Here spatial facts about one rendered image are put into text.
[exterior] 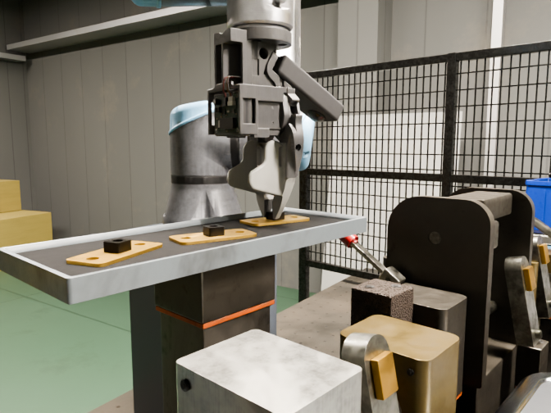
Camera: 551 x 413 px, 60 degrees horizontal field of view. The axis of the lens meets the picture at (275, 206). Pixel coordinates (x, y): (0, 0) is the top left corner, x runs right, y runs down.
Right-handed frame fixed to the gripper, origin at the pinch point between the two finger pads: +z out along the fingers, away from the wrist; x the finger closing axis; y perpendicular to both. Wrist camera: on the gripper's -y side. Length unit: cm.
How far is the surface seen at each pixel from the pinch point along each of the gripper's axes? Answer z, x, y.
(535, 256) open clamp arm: 10.0, 11.7, -42.3
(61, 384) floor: 118, -211, -15
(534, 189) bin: 4, -14, -95
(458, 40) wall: -76, -148, -263
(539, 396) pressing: 17.9, 25.7, -14.4
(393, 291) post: 7.9, 14.6, -4.8
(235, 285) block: 6.2, 7.6, 10.5
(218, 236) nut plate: 1.5, 5.5, 11.1
